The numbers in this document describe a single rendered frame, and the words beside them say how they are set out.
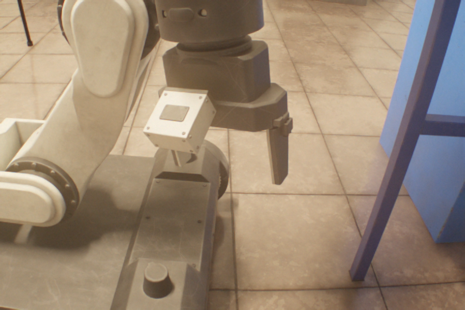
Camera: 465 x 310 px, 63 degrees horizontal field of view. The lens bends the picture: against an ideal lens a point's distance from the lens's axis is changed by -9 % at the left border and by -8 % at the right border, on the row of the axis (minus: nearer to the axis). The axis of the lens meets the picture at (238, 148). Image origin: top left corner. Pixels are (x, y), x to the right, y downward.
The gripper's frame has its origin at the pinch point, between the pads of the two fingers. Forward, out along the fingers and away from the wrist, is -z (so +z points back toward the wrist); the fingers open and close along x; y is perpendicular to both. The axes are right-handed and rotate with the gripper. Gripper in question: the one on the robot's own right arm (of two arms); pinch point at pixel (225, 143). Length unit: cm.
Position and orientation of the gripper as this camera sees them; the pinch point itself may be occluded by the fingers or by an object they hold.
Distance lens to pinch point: 39.7
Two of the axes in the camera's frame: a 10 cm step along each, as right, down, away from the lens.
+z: -0.9, -8.7, -4.8
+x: 8.9, 1.4, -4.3
